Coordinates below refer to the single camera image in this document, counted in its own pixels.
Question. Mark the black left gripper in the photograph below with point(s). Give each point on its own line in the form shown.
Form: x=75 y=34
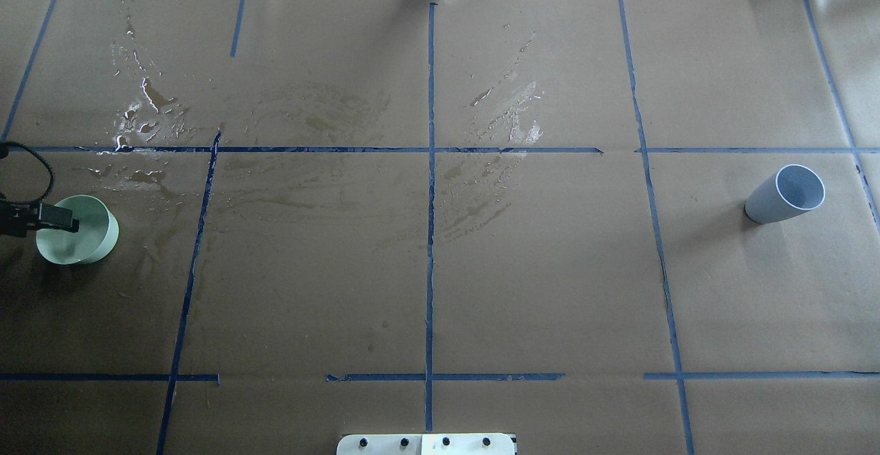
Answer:
x=53 y=216

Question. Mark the light green bowl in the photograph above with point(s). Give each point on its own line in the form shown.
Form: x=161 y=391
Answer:
x=98 y=232

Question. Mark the light blue plastic cup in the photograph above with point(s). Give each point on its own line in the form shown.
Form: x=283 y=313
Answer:
x=790 y=192

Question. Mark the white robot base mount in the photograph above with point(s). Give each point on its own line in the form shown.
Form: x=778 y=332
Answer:
x=429 y=443

